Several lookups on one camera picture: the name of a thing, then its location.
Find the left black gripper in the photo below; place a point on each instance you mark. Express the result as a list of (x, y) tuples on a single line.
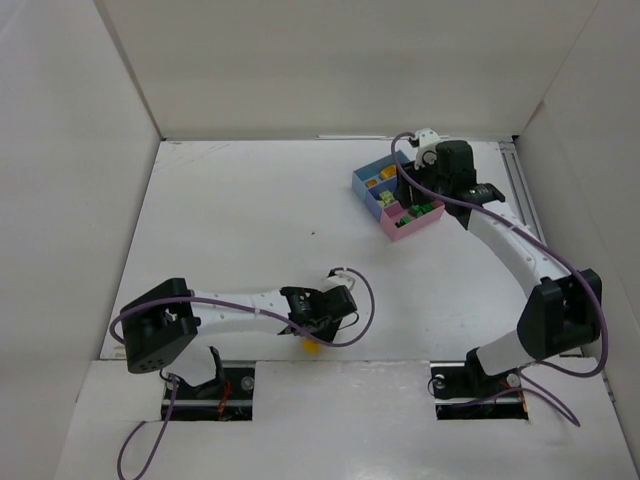
[(318, 326)]

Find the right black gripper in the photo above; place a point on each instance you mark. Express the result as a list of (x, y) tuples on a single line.
[(417, 195)]

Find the yellow large lego brick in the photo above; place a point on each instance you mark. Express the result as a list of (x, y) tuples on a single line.
[(312, 347)]

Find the dark green lego brick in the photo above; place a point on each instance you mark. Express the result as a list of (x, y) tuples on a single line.
[(416, 210)]

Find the pale green rounded lego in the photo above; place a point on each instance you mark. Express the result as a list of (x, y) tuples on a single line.
[(386, 198)]

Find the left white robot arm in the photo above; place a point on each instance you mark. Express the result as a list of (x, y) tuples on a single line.
[(170, 327)]

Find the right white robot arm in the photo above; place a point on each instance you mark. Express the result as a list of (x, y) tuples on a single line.
[(563, 309)]

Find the dark blue container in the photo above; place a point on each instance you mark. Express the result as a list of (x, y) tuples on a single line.
[(372, 196)]

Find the light blue container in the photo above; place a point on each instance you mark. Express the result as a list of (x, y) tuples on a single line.
[(362, 175)]

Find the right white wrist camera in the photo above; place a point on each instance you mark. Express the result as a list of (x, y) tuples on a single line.
[(425, 142)]

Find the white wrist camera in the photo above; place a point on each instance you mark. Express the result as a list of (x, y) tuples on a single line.
[(341, 277), (425, 142)]

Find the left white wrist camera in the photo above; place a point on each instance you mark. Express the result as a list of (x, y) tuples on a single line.
[(341, 277)]

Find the aluminium rail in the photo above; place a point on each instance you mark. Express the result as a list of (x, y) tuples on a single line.
[(520, 197)]

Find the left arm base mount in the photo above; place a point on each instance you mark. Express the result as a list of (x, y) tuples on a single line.
[(227, 397)]

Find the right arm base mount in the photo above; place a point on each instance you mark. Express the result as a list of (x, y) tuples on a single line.
[(459, 396)]

